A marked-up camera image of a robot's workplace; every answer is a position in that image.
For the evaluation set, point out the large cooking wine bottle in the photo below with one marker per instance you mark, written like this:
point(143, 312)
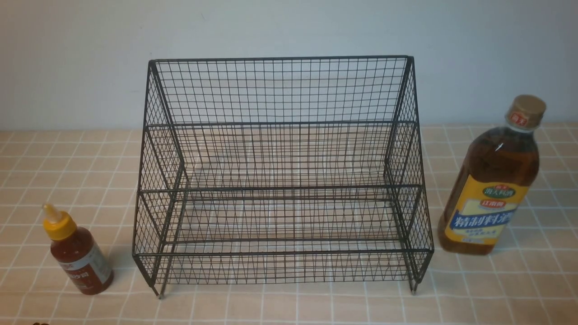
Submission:
point(498, 169)

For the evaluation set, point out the small red sauce bottle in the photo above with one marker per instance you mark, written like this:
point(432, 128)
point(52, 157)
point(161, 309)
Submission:
point(76, 251)

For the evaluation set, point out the checkered beige tablecloth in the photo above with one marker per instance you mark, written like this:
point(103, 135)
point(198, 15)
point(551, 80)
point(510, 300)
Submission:
point(529, 279)

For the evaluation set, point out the black wire mesh shelf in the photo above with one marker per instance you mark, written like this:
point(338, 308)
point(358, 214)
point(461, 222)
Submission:
point(281, 170)

